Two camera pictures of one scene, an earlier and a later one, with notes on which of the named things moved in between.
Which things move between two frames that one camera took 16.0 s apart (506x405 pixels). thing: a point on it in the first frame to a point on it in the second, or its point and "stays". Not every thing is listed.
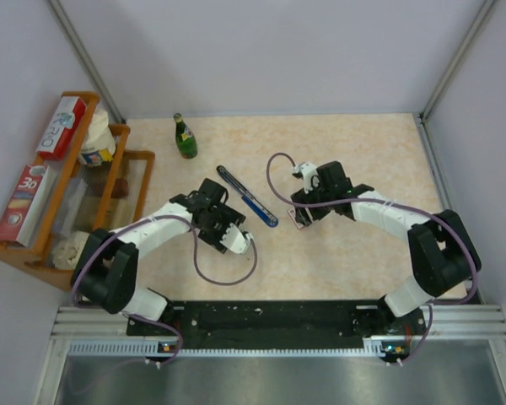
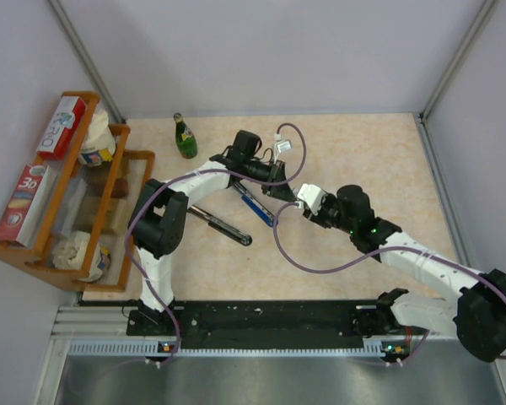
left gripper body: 218,224 to 274,170
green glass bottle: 185,137 stays
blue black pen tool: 249,197 stays
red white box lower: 21,208 stays
